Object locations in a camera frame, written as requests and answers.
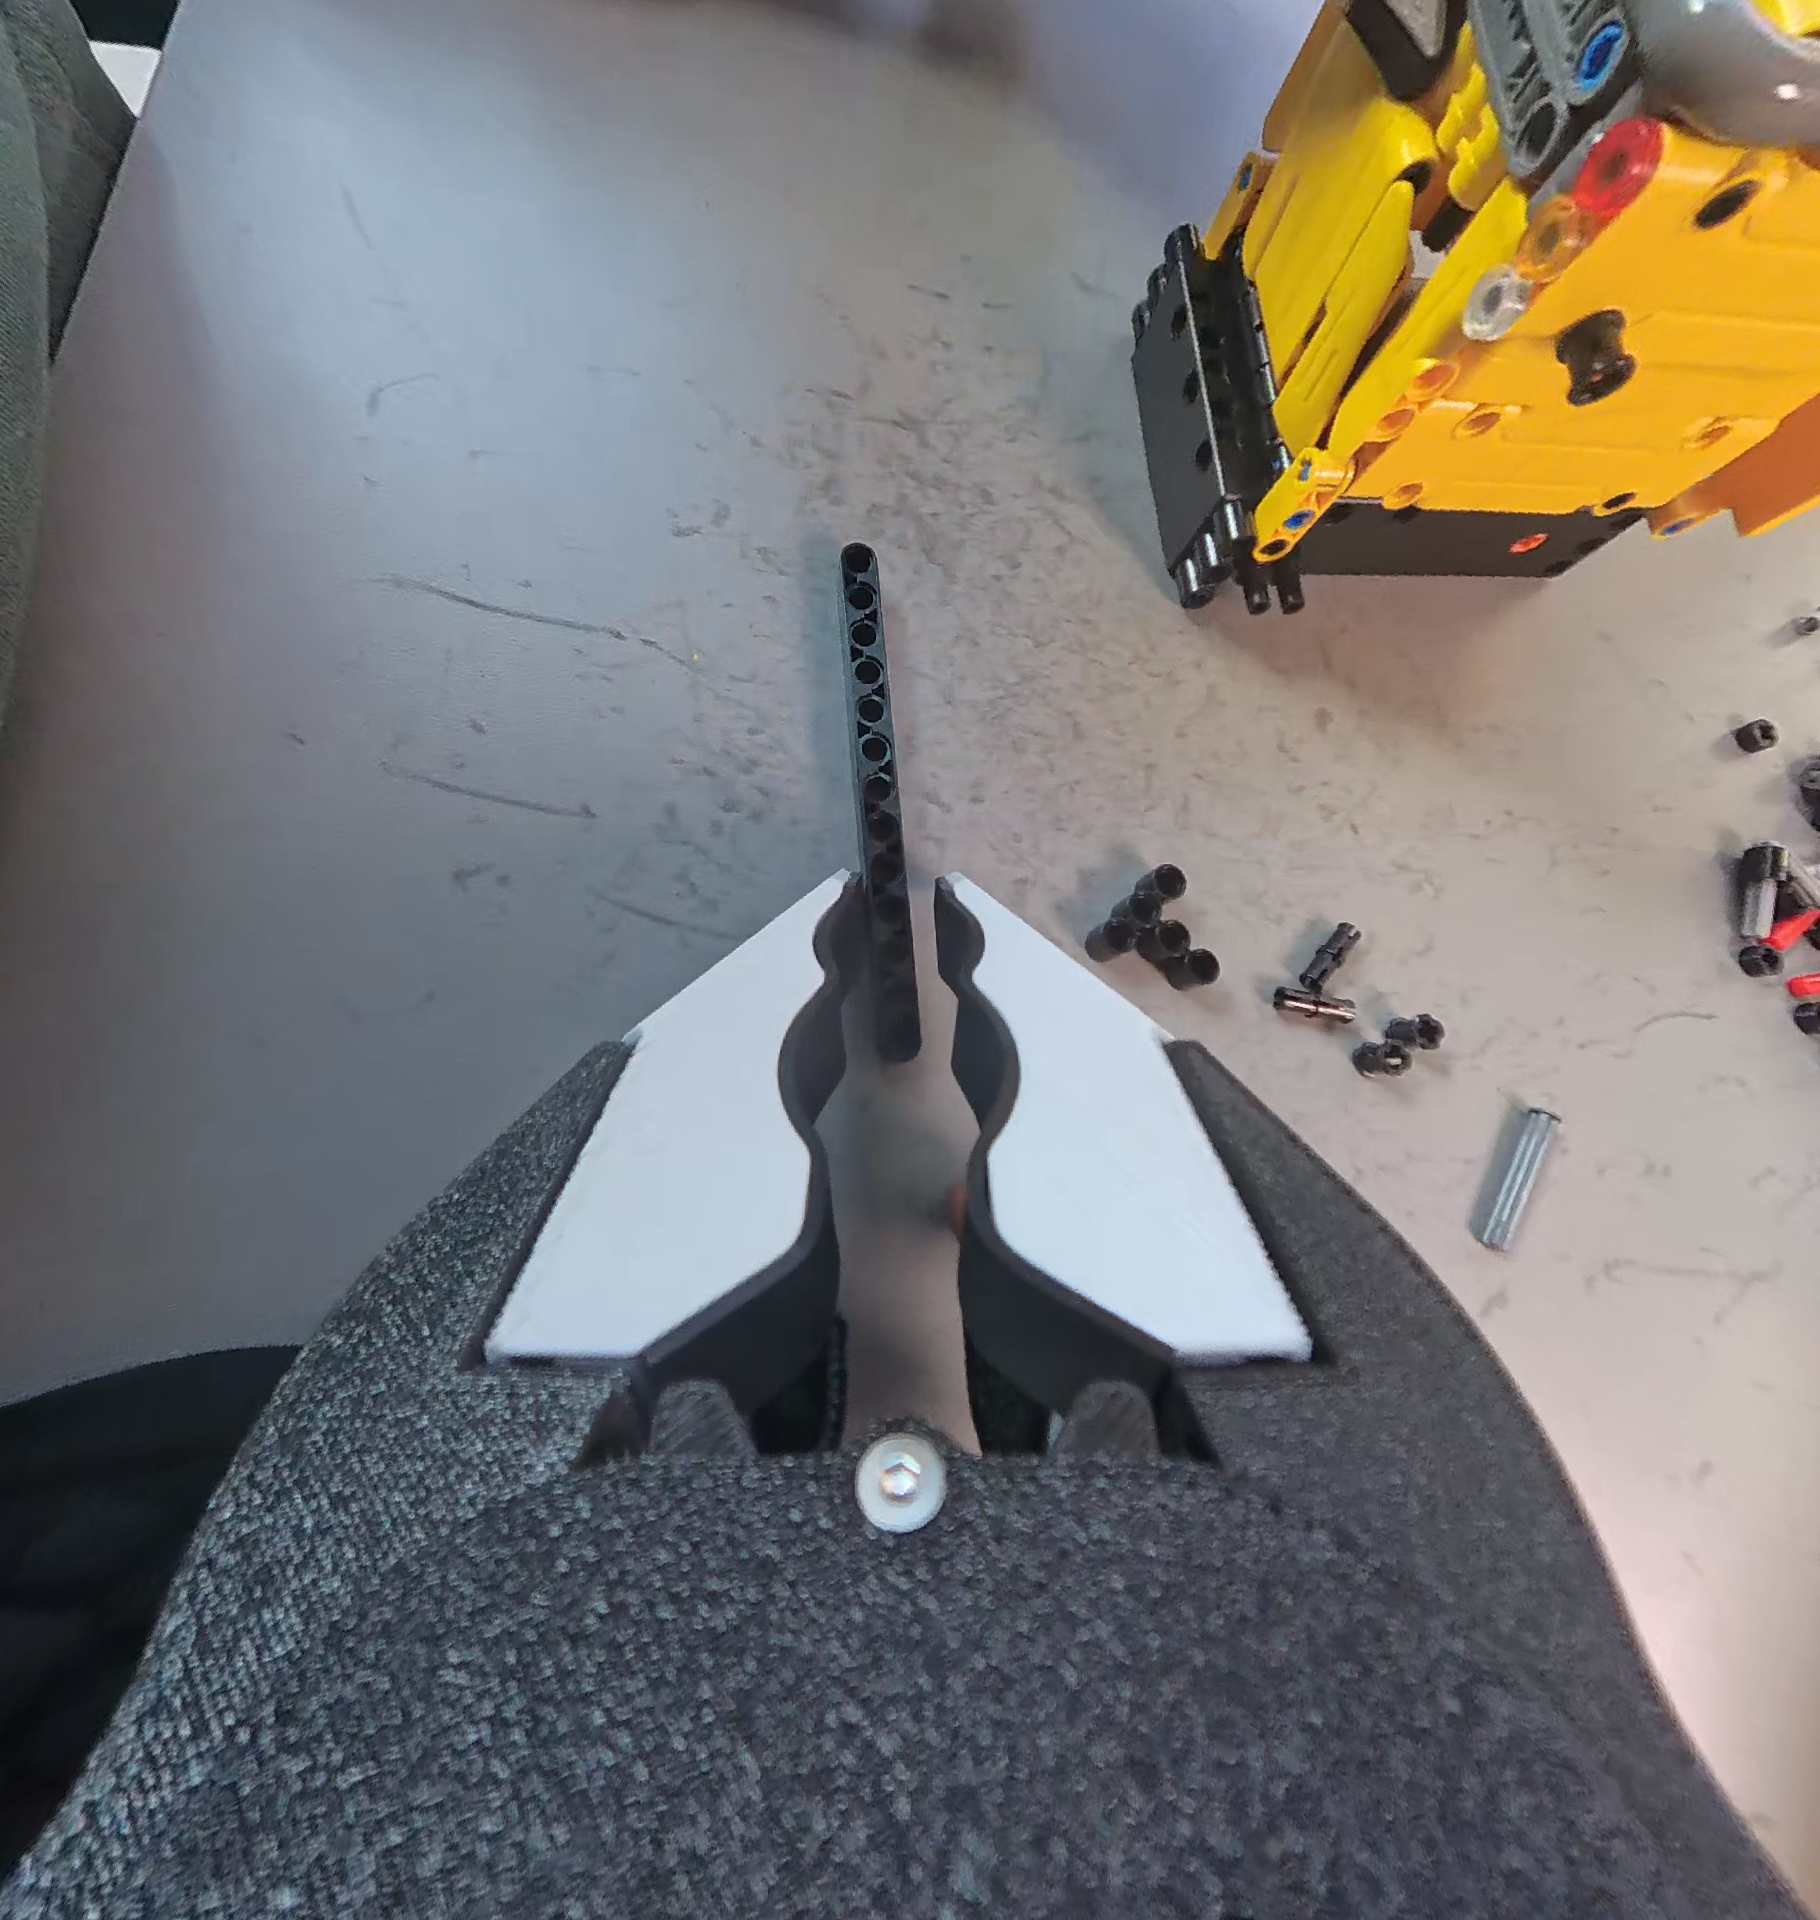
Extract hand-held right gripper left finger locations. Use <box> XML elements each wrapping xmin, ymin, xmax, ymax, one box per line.
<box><xmin>483</xmin><ymin>869</ymin><xmax>868</xmax><ymax>1369</ymax></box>

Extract short dark grey lego axle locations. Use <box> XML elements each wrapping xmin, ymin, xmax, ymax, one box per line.
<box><xmin>1471</xmin><ymin>1106</ymin><xmax>1562</xmax><ymax>1251</ymax></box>

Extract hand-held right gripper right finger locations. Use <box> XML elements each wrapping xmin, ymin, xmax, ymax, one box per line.
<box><xmin>930</xmin><ymin>872</ymin><xmax>1317</xmax><ymax>1369</ymax></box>

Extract person's green sweatshirt torso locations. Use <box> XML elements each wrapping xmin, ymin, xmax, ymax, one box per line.
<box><xmin>0</xmin><ymin>0</ymin><xmax>141</xmax><ymax>917</ymax></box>

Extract pile of black red pins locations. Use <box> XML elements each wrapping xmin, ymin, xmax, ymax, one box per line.
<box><xmin>1735</xmin><ymin>742</ymin><xmax>1820</xmax><ymax>1086</ymax></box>

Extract long black lego beam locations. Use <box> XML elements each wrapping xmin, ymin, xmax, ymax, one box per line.
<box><xmin>835</xmin><ymin>542</ymin><xmax>929</xmax><ymax>1066</ymax></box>

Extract yellow and black lego model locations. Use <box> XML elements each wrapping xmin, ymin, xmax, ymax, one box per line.
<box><xmin>1128</xmin><ymin>0</ymin><xmax>1820</xmax><ymax>618</ymax></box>

